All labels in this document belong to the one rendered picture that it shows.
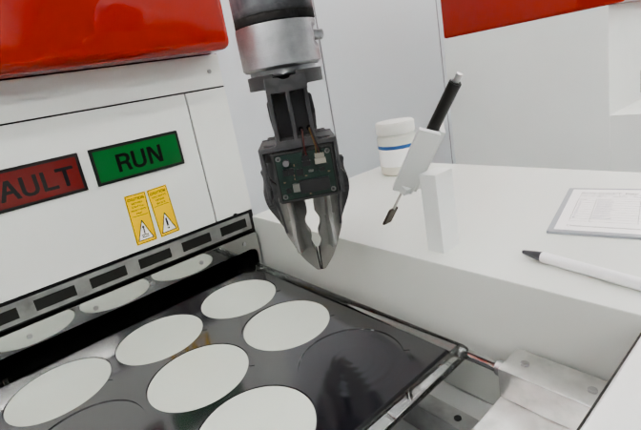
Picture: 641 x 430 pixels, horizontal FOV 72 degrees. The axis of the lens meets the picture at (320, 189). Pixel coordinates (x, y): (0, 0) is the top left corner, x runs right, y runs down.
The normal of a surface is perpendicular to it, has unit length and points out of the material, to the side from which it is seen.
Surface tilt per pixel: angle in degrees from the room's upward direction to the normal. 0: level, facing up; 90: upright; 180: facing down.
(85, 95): 90
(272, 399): 0
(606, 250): 0
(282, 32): 89
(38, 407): 0
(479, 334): 90
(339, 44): 90
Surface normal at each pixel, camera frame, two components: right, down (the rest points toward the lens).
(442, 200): 0.64, 0.08
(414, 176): -0.09, 0.64
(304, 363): -0.18, -0.95
